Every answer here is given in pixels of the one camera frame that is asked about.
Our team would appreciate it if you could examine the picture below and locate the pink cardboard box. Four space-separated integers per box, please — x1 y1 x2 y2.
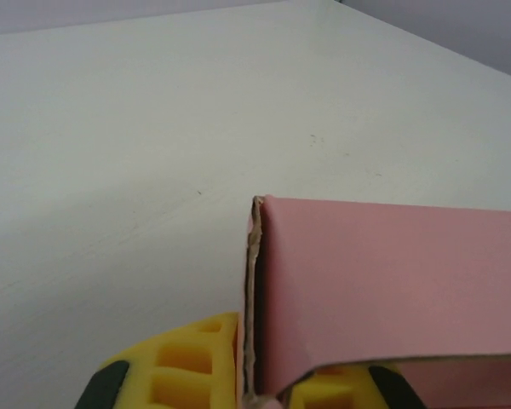
237 193 511 409

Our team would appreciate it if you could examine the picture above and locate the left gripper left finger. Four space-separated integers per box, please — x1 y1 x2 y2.
77 311 242 409

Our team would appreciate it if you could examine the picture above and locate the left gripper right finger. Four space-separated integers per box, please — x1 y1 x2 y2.
289 359 419 409

